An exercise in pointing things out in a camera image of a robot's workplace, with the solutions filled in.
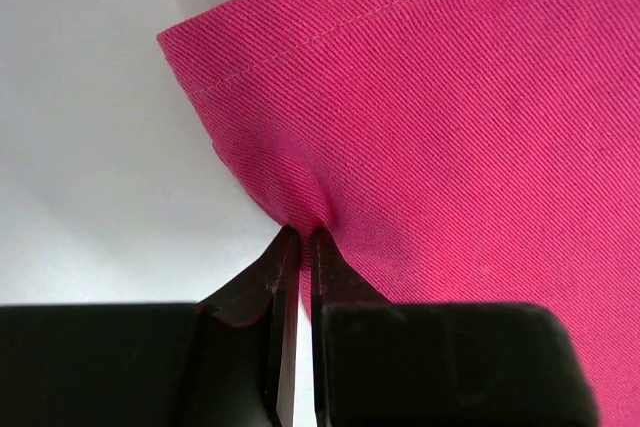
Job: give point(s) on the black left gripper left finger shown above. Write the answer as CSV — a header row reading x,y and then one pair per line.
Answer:
x,y
228,360

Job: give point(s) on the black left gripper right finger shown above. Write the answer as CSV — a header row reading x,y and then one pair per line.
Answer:
x,y
380,363

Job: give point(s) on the pink trousers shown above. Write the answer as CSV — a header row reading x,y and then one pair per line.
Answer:
x,y
456,149

